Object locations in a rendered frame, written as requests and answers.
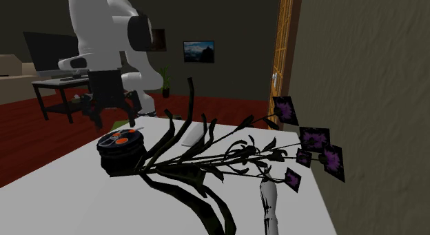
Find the black round container orange top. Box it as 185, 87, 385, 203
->
96, 126, 148, 177

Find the beige sofa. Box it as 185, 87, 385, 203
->
0, 54, 57, 106

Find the mountain landscape wall picture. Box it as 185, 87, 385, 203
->
183, 40, 215, 64

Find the white slender bottle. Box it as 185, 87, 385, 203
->
259, 165, 280, 235

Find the black table with television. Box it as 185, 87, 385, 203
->
22, 31, 92, 125

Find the white flat remote control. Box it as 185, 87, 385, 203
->
181, 122, 207, 148

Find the small green potted plant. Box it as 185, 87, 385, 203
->
157, 65, 173, 99

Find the dark framed wall picture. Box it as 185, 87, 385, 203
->
150, 28, 167, 52

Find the dark plant with purple flowers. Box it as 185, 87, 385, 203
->
134, 76, 346, 235

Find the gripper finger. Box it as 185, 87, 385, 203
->
81, 93, 103, 130
121, 90, 143, 128

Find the wooden door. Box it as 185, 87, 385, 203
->
267, 0, 304, 132

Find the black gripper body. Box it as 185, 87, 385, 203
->
87, 69, 126, 109

